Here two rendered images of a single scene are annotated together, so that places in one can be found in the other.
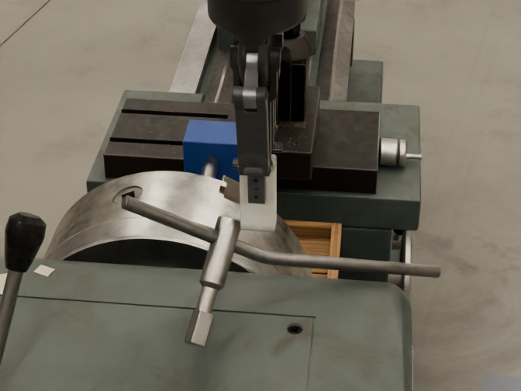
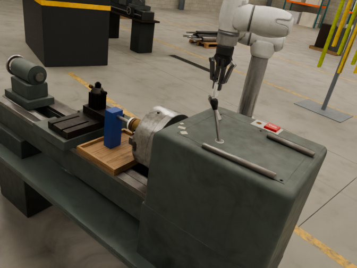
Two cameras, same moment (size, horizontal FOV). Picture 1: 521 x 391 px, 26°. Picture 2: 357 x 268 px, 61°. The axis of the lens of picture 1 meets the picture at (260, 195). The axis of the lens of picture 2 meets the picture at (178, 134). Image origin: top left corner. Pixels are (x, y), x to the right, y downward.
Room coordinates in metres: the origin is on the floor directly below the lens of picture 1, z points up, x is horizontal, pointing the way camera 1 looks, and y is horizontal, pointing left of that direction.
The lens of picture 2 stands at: (0.32, 1.27, 1.80)
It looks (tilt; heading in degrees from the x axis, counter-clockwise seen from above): 27 degrees down; 296
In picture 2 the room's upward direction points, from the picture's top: 10 degrees clockwise
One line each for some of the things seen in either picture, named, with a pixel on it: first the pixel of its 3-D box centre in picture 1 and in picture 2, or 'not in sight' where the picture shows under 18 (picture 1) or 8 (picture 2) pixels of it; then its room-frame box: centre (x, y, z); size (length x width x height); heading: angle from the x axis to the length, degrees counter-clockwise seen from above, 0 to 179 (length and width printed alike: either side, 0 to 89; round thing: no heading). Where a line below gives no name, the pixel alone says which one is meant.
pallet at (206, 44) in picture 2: not in sight; (211, 42); (4.34, -8.11, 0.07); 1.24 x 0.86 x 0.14; 69
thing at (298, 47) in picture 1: (287, 42); (98, 89); (1.55, -0.04, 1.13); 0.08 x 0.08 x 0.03
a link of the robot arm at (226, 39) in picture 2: not in sight; (227, 38); (0.79, 0.00, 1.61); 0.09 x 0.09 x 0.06
